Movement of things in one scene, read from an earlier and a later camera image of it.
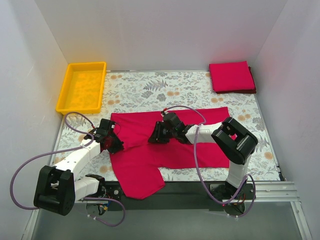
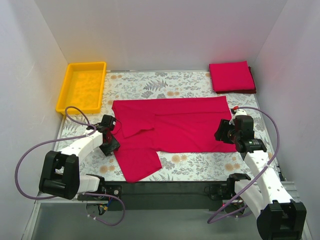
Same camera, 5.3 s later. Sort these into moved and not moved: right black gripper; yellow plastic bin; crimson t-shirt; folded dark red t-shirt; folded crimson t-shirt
Moved: right black gripper; crimson t-shirt
Not moved: folded crimson t-shirt; yellow plastic bin; folded dark red t-shirt
